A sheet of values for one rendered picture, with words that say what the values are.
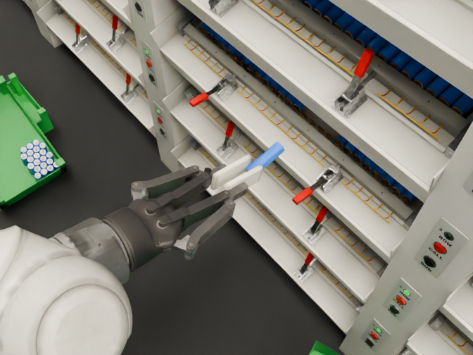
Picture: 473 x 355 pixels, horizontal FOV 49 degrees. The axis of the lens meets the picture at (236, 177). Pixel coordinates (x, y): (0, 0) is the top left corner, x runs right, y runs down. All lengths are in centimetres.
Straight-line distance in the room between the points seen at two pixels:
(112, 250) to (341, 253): 54
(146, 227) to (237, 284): 72
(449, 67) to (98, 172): 114
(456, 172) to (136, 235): 37
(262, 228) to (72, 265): 88
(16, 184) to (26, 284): 116
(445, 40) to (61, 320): 42
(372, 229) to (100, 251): 44
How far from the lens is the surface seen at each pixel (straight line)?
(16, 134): 160
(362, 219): 86
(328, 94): 74
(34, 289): 41
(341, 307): 120
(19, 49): 195
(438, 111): 70
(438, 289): 82
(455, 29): 57
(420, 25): 57
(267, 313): 130
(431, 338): 102
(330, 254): 104
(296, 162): 90
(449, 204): 67
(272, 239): 125
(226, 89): 98
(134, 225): 63
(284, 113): 92
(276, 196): 108
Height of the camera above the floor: 123
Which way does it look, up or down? 57 degrees down
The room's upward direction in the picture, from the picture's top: straight up
